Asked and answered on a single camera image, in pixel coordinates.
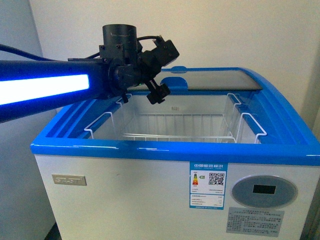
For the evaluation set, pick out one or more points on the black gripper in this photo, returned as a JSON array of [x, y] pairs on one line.
[[150, 63]]

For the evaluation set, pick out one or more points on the black robot arm blue light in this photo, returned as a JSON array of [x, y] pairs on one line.
[[36, 84]]

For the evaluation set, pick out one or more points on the sliding glass freezer lid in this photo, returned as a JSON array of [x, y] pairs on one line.
[[181, 78]]

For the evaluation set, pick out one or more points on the white chest freezer blue rim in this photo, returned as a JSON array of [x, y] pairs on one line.
[[140, 190]]

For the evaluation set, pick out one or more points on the energy rating label sticker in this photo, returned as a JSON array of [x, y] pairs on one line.
[[207, 185]]

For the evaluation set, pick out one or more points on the silver brand badge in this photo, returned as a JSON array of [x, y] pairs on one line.
[[72, 180]]

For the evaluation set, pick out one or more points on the oval grey control panel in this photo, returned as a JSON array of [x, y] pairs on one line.
[[264, 192]]

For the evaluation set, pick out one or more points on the grey instruction sticker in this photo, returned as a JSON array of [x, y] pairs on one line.
[[255, 222]]

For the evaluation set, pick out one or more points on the white wire freezer basket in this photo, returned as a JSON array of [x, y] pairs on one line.
[[180, 118]]

